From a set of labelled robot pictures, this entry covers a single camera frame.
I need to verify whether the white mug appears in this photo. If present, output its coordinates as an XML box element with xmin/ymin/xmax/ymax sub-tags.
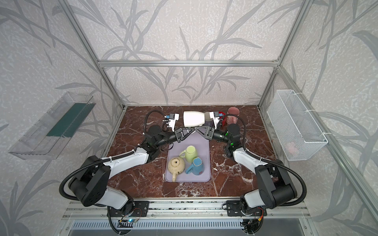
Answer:
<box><xmin>183</xmin><ymin>111</ymin><xmax>205</xmax><ymax>128</ymax></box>

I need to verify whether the light green mug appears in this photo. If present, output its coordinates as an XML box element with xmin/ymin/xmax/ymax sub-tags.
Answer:
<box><xmin>179</xmin><ymin>146</ymin><xmax>198</xmax><ymax>164</ymax></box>

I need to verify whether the red mug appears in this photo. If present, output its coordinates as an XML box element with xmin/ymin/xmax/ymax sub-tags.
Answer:
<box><xmin>219</xmin><ymin>112</ymin><xmax>227</xmax><ymax>127</ymax></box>

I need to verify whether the pink patterned mug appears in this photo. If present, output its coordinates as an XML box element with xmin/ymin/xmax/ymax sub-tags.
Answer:
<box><xmin>226</xmin><ymin>107</ymin><xmax>240</xmax><ymax>124</ymax></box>

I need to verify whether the lavender mug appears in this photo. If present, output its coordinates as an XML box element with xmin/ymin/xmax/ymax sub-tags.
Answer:
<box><xmin>204</xmin><ymin>112</ymin><xmax>213</xmax><ymax>122</ymax></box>

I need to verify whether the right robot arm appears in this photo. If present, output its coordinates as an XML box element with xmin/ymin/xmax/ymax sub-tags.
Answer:
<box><xmin>195</xmin><ymin>124</ymin><xmax>306</xmax><ymax>214</ymax></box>

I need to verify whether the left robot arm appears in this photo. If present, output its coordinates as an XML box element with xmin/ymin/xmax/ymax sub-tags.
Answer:
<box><xmin>65</xmin><ymin>125</ymin><xmax>195</xmax><ymax>211</ymax></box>

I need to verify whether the blue mug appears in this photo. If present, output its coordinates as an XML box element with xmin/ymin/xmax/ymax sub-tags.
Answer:
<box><xmin>186</xmin><ymin>157</ymin><xmax>204</xmax><ymax>176</ymax></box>

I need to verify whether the lavender plastic tray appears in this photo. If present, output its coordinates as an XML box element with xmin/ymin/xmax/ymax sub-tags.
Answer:
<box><xmin>164</xmin><ymin>132</ymin><xmax>211</xmax><ymax>183</ymax></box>

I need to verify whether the cream teapot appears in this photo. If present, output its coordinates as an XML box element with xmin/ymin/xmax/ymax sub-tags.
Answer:
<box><xmin>168</xmin><ymin>157</ymin><xmax>185</xmax><ymax>182</ymax></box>

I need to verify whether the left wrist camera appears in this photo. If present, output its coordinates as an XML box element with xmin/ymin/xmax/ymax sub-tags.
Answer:
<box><xmin>162</xmin><ymin>114</ymin><xmax>179</xmax><ymax>132</ymax></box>

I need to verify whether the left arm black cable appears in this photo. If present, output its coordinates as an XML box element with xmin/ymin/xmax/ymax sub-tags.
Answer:
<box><xmin>58</xmin><ymin>110</ymin><xmax>167</xmax><ymax>201</ymax></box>

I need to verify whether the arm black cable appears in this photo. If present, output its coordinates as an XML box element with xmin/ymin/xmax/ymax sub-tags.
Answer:
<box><xmin>58</xmin><ymin>110</ymin><xmax>167</xmax><ymax>201</ymax></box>
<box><xmin>224</xmin><ymin>113</ymin><xmax>307</xmax><ymax>207</ymax></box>

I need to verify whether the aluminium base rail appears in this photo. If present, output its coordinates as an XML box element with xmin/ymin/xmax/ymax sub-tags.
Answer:
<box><xmin>62</xmin><ymin>197</ymin><xmax>311</xmax><ymax>220</ymax></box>

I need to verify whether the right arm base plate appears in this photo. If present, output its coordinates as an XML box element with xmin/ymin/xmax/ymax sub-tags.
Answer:
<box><xmin>225</xmin><ymin>200</ymin><xmax>267</xmax><ymax>217</ymax></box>

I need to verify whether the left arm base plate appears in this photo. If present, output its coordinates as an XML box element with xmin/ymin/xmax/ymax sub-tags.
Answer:
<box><xmin>107</xmin><ymin>201</ymin><xmax>150</xmax><ymax>217</ymax></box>

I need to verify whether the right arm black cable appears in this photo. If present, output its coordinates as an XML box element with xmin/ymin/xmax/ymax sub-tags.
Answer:
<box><xmin>224</xmin><ymin>113</ymin><xmax>307</xmax><ymax>207</ymax></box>

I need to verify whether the white wire mesh basket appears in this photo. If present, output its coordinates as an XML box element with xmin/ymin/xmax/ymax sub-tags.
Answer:
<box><xmin>267</xmin><ymin>89</ymin><xmax>328</xmax><ymax>161</ymax></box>

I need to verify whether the aluminium cage frame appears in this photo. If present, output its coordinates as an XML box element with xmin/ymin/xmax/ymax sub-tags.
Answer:
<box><xmin>58</xmin><ymin>1</ymin><xmax>378</xmax><ymax>220</ymax></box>

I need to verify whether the clear plastic wall bin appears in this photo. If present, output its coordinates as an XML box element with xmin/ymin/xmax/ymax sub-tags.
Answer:
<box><xmin>9</xmin><ymin>92</ymin><xmax>96</xmax><ymax>160</ymax></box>

